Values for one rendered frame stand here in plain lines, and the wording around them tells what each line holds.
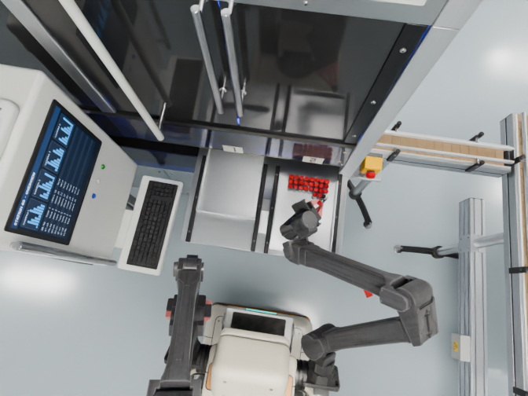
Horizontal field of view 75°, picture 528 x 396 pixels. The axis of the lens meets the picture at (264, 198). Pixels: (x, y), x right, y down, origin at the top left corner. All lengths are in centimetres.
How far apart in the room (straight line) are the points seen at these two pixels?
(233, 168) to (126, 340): 144
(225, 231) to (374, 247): 128
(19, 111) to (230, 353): 86
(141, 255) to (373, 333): 106
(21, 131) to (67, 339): 181
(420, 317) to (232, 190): 99
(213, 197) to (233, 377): 81
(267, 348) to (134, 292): 161
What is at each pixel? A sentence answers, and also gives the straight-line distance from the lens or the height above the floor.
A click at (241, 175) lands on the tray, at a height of 88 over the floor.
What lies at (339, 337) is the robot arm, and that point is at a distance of 106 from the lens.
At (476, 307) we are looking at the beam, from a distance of 212.
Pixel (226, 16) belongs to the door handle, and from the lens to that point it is 75.
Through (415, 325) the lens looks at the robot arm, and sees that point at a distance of 87.
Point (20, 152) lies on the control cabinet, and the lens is 114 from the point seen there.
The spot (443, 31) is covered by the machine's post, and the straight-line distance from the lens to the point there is 85.
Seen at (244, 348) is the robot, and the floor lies 135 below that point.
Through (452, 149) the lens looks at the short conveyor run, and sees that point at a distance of 178.
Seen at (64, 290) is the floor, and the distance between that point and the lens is 273.
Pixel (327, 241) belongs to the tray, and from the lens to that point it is 153.
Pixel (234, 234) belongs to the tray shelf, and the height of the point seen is 88.
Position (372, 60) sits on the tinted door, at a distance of 92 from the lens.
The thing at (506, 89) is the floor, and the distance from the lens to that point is 338.
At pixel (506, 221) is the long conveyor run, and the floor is 87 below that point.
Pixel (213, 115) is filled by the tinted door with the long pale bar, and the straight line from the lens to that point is 126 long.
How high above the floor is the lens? 238
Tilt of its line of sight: 75 degrees down
